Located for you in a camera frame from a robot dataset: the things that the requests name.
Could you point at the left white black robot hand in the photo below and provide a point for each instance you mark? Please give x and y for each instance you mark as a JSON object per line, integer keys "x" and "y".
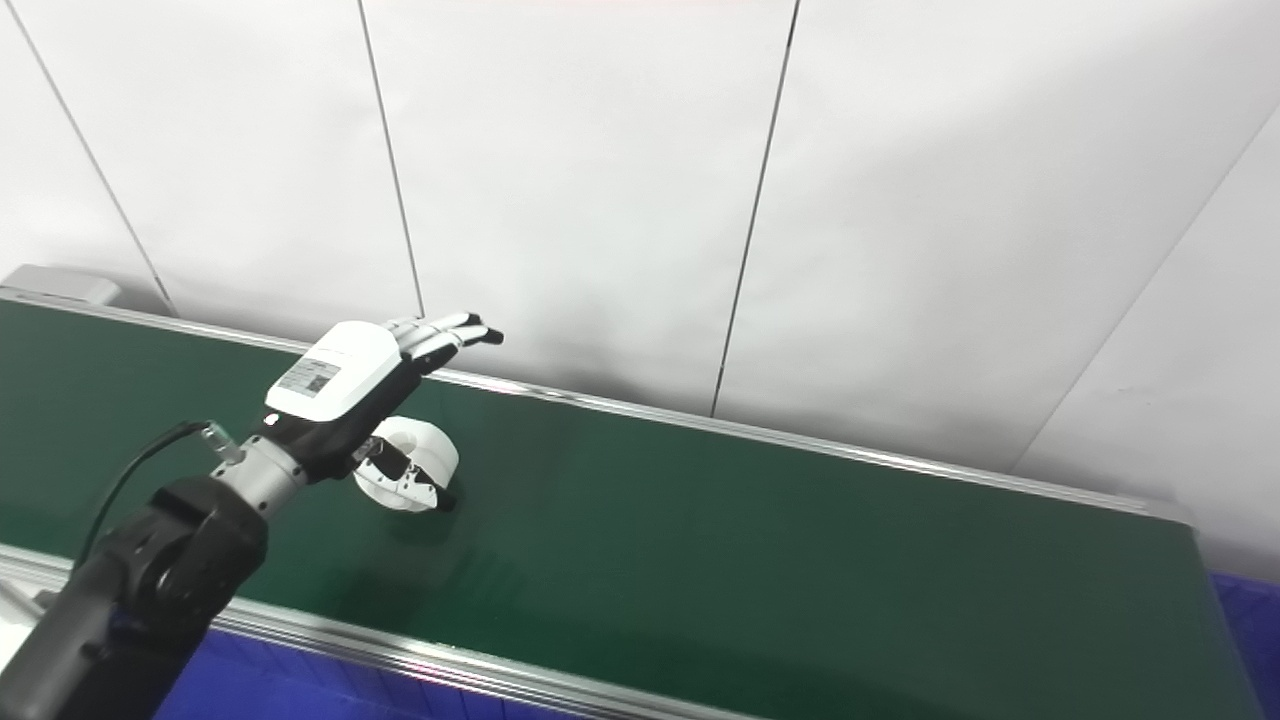
{"x": 335, "y": 375}

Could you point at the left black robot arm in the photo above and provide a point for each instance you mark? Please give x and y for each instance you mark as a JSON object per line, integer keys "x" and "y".
{"x": 150, "y": 580}

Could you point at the grey conveyor end box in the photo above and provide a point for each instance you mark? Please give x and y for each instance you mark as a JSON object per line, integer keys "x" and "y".
{"x": 60, "y": 284}

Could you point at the green conveyor belt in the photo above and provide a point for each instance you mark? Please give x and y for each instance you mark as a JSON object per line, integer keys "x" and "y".
{"x": 750, "y": 560}
{"x": 800, "y": 445}

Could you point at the empty blue plastic bin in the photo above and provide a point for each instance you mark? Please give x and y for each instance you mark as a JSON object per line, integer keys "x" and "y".
{"x": 1255, "y": 640}

